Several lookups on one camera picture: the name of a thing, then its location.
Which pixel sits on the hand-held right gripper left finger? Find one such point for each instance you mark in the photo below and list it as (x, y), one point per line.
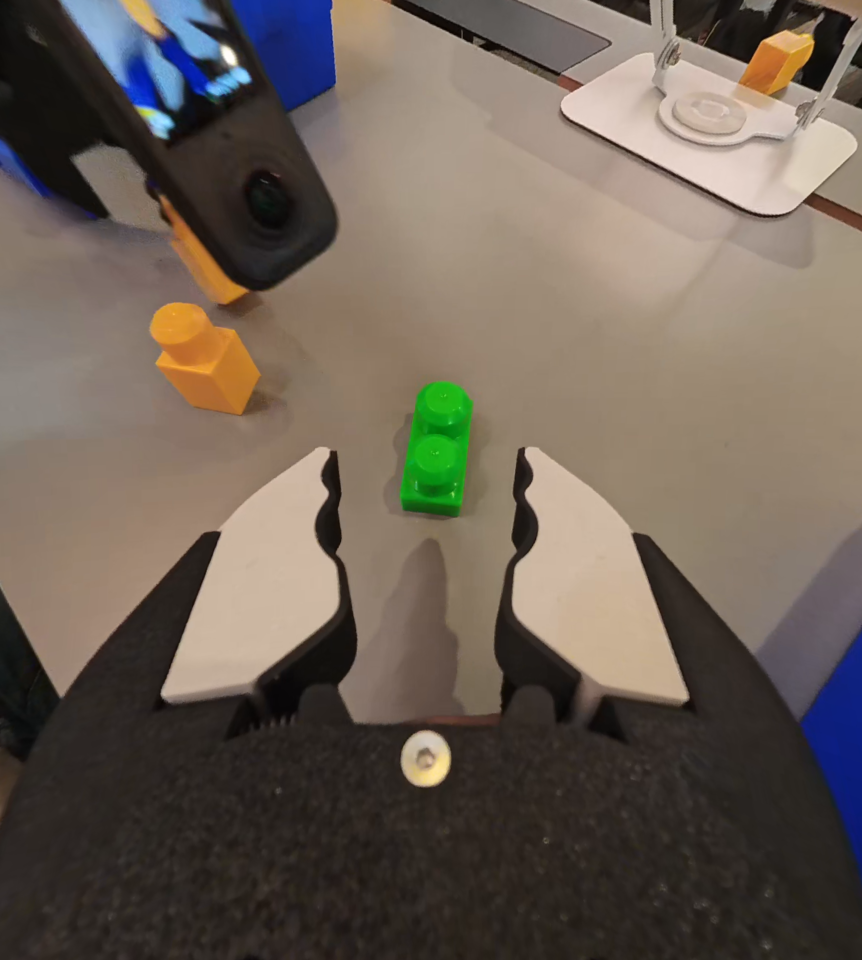
(251, 608)

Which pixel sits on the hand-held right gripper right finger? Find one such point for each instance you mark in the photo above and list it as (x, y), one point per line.
(604, 608)

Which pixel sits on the orange mega block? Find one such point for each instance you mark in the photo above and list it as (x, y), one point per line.
(209, 273)
(209, 368)

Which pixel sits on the green mega block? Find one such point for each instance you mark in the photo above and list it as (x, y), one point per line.
(439, 450)

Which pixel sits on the black flat panel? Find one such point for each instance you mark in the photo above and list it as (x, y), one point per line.
(514, 23)

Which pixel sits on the white board stand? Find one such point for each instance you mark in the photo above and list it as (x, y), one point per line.
(716, 143)

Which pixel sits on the orange plastic object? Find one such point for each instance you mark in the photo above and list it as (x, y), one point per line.
(779, 60)

